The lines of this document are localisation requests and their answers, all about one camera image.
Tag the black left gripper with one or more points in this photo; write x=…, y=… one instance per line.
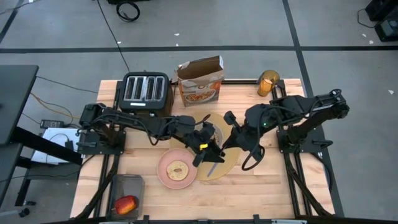
x=199, y=133

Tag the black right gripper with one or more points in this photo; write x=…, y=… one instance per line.
x=252, y=127

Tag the grey ceramic bowl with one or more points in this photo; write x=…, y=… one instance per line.
x=222, y=138

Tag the toasted bagel half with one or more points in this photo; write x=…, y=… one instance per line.
x=172, y=174

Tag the pink round plate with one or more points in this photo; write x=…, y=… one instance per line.
x=164, y=174

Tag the pumpkin cereal box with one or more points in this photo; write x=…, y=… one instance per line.
x=200, y=93

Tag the amber faceted glass tumbler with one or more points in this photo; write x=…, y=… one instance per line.
x=265, y=87

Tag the red yellow apple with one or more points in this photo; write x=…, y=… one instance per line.
x=125, y=205

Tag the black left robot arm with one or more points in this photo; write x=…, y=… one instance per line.
x=136, y=123

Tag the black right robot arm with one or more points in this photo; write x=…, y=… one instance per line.
x=314, y=118

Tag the cereal rings heap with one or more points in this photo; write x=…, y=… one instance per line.
x=218, y=137

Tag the round woven beige placemat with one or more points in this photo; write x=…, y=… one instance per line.
x=224, y=168

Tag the clear dark plastic container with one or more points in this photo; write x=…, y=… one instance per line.
x=127, y=185

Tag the black four-slot toaster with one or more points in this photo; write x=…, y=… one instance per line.
x=136, y=105

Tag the small black charger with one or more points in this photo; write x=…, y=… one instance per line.
x=69, y=145

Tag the white paper sheet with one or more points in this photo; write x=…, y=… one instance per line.
x=56, y=137

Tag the black power adapter brick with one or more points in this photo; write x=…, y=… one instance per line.
x=51, y=124

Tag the black floor equipment case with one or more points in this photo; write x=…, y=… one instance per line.
x=388, y=29

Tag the black desk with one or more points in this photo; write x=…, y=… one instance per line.
x=15, y=99

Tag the black floor box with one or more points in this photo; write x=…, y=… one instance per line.
x=384, y=9

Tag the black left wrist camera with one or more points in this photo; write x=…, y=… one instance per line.
x=203, y=146

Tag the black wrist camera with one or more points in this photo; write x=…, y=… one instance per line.
x=203, y=146
x=231, y=119

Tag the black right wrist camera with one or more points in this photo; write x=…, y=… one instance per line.
x=231, y=119

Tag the black aluminium table frame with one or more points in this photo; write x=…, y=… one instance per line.
x=242, y=82

